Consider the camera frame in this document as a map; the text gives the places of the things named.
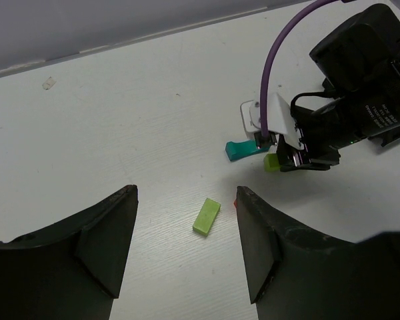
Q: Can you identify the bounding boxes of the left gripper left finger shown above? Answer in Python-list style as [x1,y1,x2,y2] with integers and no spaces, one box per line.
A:
[0,185,138,319]

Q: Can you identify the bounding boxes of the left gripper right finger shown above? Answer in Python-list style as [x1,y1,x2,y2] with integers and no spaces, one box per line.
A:
[236,186,400,319]

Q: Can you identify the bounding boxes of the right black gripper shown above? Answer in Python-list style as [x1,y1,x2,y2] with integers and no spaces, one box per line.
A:
[277,59,400,172]

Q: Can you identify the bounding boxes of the small green cube block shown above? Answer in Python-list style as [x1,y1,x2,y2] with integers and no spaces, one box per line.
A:
[263,153,281,173]

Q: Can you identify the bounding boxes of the teal arch block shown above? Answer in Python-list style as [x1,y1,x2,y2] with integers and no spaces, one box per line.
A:
[225,140,268,162]

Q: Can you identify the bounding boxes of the flat green block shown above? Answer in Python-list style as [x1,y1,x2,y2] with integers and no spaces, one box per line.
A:
[193,198,221,237]

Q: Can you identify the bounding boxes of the small tape scrap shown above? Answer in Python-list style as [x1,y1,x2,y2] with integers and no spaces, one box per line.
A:
[42,77,56,91]

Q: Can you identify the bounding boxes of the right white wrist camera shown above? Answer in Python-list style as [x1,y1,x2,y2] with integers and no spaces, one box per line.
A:
[240,93,305,150]

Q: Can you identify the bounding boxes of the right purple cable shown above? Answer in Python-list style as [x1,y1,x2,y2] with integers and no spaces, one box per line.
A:
[259,0,354,141]

